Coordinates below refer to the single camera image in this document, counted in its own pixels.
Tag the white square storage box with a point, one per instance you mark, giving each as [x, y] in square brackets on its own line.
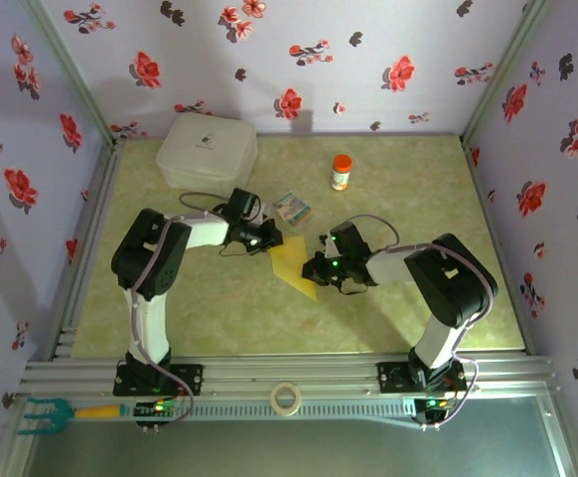
[204, 154]

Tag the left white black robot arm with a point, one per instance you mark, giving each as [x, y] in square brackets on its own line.
[150, 263]

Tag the wide aluminium frame rail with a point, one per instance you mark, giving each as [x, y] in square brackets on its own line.
[294, 370]

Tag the orange-capped small bottle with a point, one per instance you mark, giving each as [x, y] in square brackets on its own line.
[341, 173]

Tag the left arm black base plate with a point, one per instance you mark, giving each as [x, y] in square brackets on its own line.
[189, 380]

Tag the aluminium corner post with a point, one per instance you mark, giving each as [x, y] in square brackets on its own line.
[505, 69]
[65, 69]

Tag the white tape roll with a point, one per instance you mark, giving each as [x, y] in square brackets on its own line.
[275, 400]

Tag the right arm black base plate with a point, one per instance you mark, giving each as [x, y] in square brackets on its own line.
[393, 377]

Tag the aluminium side rail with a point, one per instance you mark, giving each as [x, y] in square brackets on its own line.
[93, 223]

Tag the small printed packet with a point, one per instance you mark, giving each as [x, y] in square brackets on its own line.
[294, 209]

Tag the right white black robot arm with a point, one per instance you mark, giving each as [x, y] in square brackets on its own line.
[448, 283]

